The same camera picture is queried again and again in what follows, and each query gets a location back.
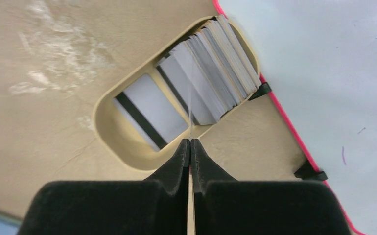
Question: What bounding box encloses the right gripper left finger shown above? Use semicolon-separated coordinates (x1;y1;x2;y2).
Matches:
18;139;190;235

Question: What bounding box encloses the black whiteboard stand foot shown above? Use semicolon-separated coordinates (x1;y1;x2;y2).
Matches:
248;82;272;101

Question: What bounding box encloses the loose striped card in tray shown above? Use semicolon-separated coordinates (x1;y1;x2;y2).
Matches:
113;73;189;151

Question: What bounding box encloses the stack of cards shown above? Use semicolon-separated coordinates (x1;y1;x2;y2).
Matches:
156;15;261;125

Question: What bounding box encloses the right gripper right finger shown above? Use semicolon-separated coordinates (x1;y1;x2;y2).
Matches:
190;139;350;235

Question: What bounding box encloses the pink framed whiteboard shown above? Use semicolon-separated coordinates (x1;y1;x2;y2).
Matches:
214;0;377;235

